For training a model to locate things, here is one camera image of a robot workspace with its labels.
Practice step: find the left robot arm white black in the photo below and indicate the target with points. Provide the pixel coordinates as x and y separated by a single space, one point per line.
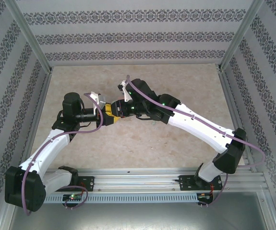
46 151

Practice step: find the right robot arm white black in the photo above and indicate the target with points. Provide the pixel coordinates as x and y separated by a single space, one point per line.
195 129

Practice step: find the grey metal sheet panel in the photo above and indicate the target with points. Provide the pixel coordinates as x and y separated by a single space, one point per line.
137 215

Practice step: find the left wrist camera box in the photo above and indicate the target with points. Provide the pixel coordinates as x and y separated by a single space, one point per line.
99 98

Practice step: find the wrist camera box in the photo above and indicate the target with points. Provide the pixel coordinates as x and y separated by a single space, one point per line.
99 98
127 97

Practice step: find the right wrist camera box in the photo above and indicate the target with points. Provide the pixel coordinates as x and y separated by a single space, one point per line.
127 97

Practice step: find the aluminium mounting rail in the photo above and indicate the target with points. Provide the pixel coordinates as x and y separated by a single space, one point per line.
137 179

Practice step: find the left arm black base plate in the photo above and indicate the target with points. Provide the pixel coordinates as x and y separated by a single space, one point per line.
87 183

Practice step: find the aluminium frame post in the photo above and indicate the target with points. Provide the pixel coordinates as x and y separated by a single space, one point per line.
240 36
31 39

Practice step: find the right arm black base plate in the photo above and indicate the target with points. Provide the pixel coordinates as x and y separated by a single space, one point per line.
188 183

